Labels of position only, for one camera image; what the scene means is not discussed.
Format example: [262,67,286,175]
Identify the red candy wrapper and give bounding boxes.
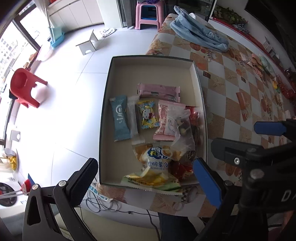
[169,161,193,181]

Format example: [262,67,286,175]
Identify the clear bag of candies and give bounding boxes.
[168,109,196,161]

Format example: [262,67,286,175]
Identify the potato sticks snack bag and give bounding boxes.
[121,142,185,196]

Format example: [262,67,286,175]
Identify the white translucent snack bar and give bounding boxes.
[127,95,145,145]

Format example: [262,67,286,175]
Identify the hello kitty candy packet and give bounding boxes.
[137,100,159,130]

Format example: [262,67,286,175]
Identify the pink wafer bar packet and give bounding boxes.
[137,83,181,103]

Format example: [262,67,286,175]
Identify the red shiny snack packet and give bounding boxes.
[185,105,206,150]

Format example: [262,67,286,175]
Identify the beige cardboard box tray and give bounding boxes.
[99,55,208,193]

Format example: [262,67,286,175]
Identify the patterned checkered tablecloth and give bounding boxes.
[97,14,287,217]

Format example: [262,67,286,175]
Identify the teal snack bar packet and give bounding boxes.
[109,95,130,142]

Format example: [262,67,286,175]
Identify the pink cranberry crisp packet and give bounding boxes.
[153,100,186,141]

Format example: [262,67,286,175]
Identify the red plastic stool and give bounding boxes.
[10,68,48,108]

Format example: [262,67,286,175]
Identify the white small stool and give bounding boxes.
[76,30,99,55]

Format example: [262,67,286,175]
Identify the light blue garment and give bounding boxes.
[170,6,229,52]

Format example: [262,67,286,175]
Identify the pink plastic stool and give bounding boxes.
[135,1,165,30]

